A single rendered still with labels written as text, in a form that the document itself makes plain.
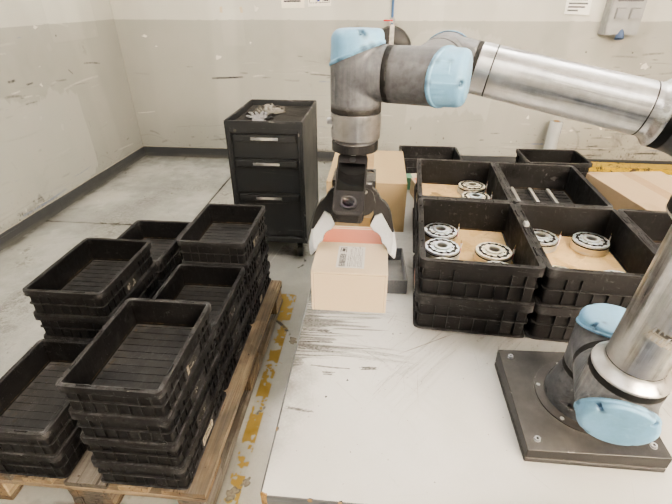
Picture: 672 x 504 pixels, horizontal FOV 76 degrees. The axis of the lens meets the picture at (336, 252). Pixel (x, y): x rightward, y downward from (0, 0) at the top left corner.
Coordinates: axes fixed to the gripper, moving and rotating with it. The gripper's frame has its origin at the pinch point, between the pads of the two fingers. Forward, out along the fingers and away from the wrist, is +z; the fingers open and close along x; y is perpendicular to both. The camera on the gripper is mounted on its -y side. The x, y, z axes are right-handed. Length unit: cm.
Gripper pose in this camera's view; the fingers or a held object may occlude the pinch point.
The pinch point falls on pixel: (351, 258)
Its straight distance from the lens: 74.7
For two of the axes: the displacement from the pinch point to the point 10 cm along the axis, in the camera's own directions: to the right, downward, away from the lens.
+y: 0.9, -5.0, 8.6
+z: 0.0, 8.7, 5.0
